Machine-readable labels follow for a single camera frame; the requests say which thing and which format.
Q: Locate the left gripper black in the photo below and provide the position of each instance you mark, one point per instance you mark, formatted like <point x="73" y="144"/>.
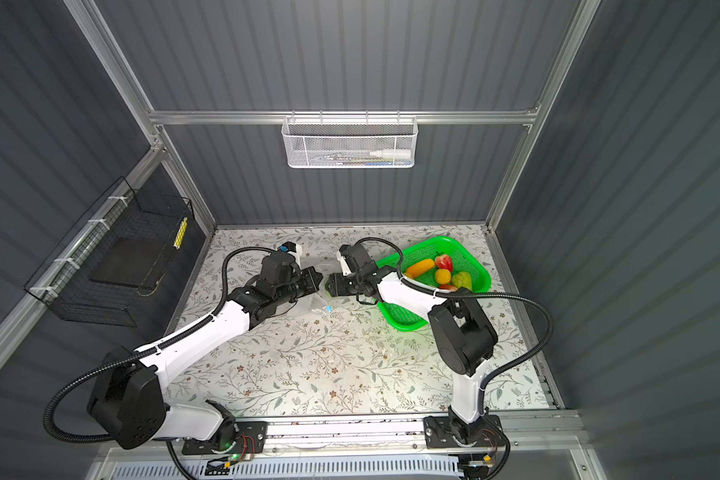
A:
<point x="311" y="283"/>

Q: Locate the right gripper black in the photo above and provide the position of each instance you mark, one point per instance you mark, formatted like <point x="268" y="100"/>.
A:
<point x="338" y="287"/>

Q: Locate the yellow toy lemon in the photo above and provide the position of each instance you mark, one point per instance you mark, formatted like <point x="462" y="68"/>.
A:
<point x="443" y="276"/>

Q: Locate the yellow green toy pear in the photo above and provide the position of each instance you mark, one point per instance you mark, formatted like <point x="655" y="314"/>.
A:
<point x="462" y="279"/>

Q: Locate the clear zip top bag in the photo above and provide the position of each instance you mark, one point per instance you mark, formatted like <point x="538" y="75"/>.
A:
<point x="311" y="306"/>

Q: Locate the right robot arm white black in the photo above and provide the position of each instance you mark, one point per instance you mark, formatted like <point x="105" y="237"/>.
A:
<point x="464" y="337"/>

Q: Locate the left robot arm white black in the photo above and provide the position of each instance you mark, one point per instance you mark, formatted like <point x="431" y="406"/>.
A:
<point x="129" y="401"/>

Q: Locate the red toy apple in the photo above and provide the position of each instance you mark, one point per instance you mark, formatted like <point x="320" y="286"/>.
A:
<point x="444" y="262"/>

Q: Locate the green plastic basket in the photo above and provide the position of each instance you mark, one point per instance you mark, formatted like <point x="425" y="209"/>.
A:
<point x="462" y="261"/>

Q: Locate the white bottle in basket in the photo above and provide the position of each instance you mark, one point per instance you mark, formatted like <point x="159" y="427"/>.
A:
<point x="393" y="155"/>

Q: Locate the black pad in basket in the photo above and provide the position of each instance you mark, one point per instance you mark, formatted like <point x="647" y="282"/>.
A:
<point x="134" y="263"/>

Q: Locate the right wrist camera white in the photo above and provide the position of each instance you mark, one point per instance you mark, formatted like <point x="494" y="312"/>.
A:
<point x="342" y="261"/>

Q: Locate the white wire mesh basket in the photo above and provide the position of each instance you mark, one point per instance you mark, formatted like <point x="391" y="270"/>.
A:
<point x="344" y="142"/>

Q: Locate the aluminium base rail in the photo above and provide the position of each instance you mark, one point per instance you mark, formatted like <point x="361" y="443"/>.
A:
<point x="412" y="433"/>

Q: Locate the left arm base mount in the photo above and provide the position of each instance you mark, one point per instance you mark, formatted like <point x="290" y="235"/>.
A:
<point x="242" y="438"/>

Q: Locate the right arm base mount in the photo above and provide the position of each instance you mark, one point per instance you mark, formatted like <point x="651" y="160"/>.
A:
<point x="449" y="431"/>

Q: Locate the black wire mesh basket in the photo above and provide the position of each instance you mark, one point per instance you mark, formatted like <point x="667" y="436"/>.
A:
<point x="62" y="284"/>

